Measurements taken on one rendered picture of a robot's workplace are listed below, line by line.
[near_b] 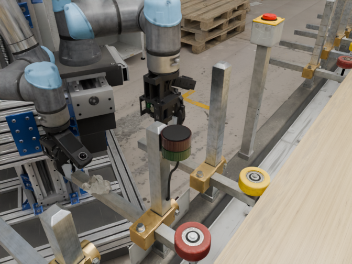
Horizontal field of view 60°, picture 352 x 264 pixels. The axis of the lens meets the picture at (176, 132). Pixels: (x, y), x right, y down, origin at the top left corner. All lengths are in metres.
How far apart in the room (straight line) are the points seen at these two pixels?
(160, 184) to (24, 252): 0.29
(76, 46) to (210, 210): 0.70
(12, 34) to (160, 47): 0.42
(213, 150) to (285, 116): 0.68
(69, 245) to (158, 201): 0.26
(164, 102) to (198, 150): 1.67
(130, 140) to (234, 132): 0.85
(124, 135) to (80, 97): 1.50
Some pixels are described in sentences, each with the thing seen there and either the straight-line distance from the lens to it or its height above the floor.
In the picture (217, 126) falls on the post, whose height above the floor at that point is 1.00.
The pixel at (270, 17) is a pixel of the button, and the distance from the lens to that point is 0.97.
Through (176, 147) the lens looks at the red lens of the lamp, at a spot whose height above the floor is 1.11.
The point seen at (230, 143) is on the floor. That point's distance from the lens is 2.44.
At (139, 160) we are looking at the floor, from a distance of 2.27.
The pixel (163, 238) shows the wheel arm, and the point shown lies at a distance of 0.76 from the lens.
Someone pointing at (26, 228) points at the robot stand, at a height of 0.21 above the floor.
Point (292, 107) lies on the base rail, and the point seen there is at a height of 0.70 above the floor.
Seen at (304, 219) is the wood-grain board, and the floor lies 0.90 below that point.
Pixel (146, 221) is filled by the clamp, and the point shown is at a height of 0.87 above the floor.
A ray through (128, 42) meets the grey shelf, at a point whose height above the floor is 0.15.
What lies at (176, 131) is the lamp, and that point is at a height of 1.13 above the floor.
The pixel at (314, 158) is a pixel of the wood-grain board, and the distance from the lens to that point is 0.97.
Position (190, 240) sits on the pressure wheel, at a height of 0.90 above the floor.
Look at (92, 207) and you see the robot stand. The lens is 1.72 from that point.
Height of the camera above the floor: 1.48
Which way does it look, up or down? 36 degrees down
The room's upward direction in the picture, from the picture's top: straight up
